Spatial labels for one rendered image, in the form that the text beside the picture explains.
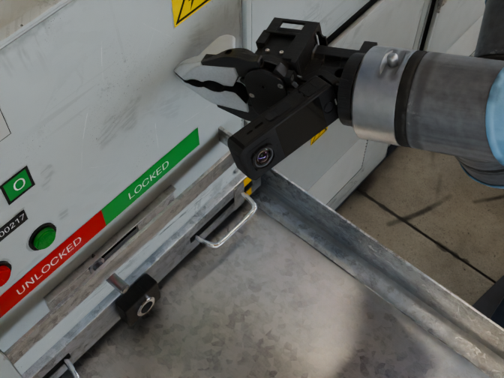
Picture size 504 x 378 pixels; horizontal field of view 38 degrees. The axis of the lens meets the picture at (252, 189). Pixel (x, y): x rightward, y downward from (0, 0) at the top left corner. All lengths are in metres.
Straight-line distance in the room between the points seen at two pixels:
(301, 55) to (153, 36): 0.15
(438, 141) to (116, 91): 0.32
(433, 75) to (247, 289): 0.52
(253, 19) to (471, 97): 0.56
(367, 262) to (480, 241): 1.11
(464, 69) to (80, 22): 0.33
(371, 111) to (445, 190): 1.59
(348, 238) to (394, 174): 1.18
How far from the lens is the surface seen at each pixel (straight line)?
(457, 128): 0.65
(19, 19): 0.63
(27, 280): 0.84
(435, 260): 2.11
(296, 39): 0.74
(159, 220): 0.88
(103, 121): 0.76
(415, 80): 0.66
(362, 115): 0.68
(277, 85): 0.71
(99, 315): 0.99
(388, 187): 2.22
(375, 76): 0.67
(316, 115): 0.70
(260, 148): 0.67
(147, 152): 0.85
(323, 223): 1.10
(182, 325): 1.05
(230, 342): 1.04
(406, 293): 1.08
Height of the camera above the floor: 1.81
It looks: 56 degrees down
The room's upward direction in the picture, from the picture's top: straight up
